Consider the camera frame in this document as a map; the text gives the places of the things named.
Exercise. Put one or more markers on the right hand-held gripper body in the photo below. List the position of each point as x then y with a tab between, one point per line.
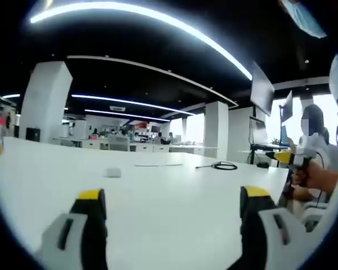
301	160

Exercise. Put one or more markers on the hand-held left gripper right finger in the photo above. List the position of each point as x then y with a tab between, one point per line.
267	239

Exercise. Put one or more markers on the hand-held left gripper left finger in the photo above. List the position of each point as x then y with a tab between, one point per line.
73	239

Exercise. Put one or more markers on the white charger adapter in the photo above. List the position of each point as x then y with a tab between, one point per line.
113	172

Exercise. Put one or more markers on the white desk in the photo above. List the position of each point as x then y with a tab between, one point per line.
163	202

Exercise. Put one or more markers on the person's right hand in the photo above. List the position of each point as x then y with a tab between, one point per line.
305	191

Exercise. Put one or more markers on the small dark monitor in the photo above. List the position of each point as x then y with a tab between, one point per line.
288	107

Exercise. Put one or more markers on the large dark monitor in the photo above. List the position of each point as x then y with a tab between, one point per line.
261	88

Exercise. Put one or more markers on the black cabinet box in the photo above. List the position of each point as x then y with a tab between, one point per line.
33	134

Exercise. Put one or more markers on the thin white strip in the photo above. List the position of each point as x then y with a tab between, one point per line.
157	164

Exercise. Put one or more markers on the light blue face mask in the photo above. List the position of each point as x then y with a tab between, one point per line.
305	17

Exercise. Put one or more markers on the long ceiling light strip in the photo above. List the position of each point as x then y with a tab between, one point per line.
146	19

